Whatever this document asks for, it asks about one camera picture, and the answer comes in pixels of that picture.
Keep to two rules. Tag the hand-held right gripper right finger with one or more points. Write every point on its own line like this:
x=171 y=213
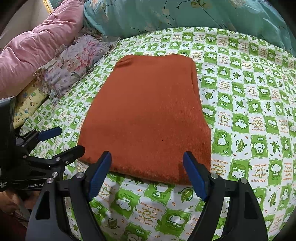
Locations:
x=194 y=173

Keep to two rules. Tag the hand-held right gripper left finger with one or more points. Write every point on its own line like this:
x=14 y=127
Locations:
x=100 y=173

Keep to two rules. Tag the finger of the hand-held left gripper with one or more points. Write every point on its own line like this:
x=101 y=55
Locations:
x=49 y=134
x=74 y=151

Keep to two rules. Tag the orange knit sweater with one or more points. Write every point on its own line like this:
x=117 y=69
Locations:
x=148 y=115

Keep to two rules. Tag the yellow printed pillow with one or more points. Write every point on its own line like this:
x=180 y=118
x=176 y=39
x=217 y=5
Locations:
x=30 y=102

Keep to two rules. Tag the floral ruffled pillow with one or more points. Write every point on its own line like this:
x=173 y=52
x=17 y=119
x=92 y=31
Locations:
x=74 y=60

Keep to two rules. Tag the green white printed bedsheet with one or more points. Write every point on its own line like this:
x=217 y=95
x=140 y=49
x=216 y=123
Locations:
x=242 y=104

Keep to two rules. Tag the pink quilt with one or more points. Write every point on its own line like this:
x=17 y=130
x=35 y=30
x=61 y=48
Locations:
x=34 y=46

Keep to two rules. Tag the teal floral quilt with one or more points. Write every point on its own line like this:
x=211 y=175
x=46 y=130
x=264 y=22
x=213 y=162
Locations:
x=185 y=14

